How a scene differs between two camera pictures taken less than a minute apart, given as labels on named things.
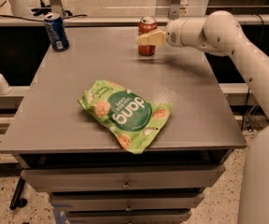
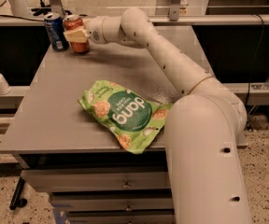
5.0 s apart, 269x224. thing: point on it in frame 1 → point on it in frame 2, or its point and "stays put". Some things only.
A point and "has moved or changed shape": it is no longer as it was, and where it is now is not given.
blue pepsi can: x=57 y=32 stays put
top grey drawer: x=121 y=178 stays put
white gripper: x=174 y=35 → x=94 y=30
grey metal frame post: x=175 y=2 stays put
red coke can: x=147 y=24 has moved or changed shape
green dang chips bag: x=134 y=120 stays put
